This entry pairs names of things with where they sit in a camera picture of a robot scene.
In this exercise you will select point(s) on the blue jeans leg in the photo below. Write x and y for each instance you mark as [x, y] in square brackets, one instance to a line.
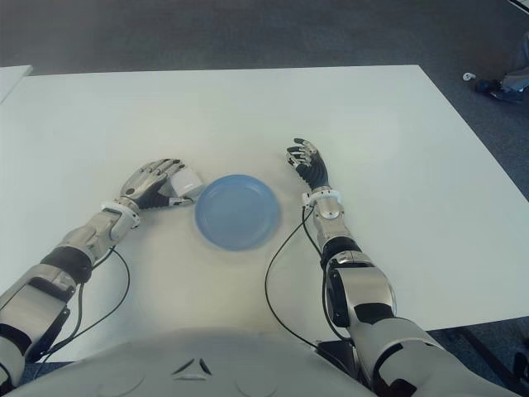
[520, 70]

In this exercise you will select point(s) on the white charger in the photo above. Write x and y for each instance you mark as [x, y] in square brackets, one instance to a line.
[187, 182]

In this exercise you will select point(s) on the small white floor object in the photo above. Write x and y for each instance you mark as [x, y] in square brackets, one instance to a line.
[468, 76]

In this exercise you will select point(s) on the black table leg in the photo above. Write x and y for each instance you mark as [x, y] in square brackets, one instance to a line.
[496, 355]

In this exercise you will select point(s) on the grey robot torso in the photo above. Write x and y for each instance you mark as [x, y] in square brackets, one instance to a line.
[186, 364]

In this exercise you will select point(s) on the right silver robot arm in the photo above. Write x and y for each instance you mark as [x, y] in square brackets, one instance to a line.
[363, 289]

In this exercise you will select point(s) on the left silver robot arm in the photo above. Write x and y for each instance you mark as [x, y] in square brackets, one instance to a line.
[45, 285]

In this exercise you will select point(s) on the blue round plate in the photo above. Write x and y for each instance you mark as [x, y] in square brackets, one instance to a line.
[239, 211]

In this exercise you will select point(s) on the dark shoes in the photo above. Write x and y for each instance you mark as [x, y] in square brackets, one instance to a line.
[496, 89]

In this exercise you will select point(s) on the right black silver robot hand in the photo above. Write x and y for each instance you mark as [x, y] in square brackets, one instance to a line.
[314, 169]

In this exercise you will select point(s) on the white neighbouring table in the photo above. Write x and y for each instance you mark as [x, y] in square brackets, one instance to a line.
[12, 80]

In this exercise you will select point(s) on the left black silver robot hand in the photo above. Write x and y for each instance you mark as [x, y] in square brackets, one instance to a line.
[142, 184]

